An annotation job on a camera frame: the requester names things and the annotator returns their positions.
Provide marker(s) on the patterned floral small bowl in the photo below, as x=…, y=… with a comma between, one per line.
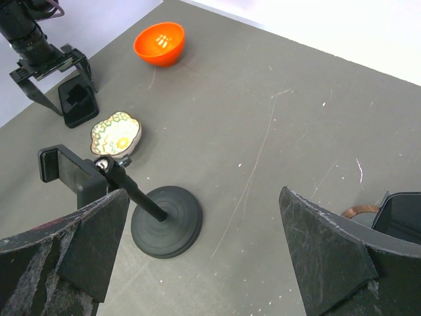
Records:
x=116, y=136

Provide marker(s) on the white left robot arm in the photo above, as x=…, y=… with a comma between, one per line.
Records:
x=39, y=58

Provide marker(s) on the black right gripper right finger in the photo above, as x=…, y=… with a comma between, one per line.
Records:
x=345, y=268

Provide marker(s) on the orange bowl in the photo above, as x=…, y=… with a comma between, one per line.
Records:
x=160, y=44

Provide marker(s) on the grey metal phone stand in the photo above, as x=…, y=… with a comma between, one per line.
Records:
x=362, y=214

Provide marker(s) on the black smartphone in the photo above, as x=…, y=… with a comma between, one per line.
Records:
x=78, y=103
x=399, y=216

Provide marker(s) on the black camera stand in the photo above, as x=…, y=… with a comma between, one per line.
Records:
x=166, y=222

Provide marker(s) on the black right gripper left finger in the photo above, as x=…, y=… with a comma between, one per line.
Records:
x=64, y=267

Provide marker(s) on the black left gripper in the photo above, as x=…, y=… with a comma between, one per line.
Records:
x=62, y=59

